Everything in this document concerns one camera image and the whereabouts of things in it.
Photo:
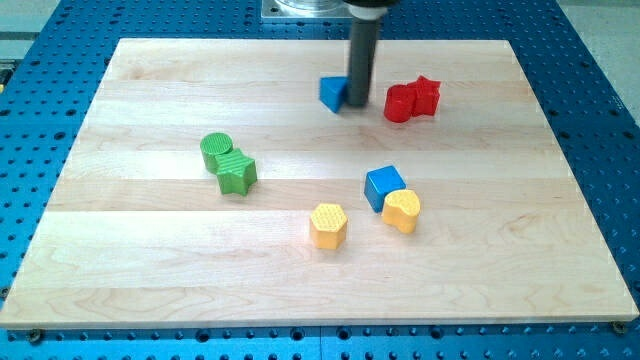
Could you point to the blue triangle block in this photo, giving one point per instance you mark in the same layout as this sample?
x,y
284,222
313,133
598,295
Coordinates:
x,y
333,92

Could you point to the blue cube block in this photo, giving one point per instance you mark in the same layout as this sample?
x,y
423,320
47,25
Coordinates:
x,y
379,183

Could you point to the yellow hexagon block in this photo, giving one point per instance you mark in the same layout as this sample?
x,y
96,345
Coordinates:
x,y
328,226

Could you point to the green star block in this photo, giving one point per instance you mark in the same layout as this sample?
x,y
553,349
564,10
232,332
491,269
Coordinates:
x,y
236,172

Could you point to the yellow heart block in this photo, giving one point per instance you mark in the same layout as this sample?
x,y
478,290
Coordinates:
x,y
401,209

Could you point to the green cylinder block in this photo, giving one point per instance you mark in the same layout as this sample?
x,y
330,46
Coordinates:
x,y
213,145

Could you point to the red cylinder block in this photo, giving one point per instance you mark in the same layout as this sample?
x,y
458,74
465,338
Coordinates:
x,y
399,104

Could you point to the light wooden board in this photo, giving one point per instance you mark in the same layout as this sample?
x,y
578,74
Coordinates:
x,y
137,233

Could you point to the red star block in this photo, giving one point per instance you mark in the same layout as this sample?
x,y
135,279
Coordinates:
x,y
427,95

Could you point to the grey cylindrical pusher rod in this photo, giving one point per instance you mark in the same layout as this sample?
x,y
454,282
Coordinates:
x,y
364,32

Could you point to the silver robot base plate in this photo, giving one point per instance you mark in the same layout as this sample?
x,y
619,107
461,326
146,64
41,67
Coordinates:
x,y
305,9

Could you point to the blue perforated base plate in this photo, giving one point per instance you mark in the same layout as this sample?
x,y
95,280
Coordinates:
x,y
50,92

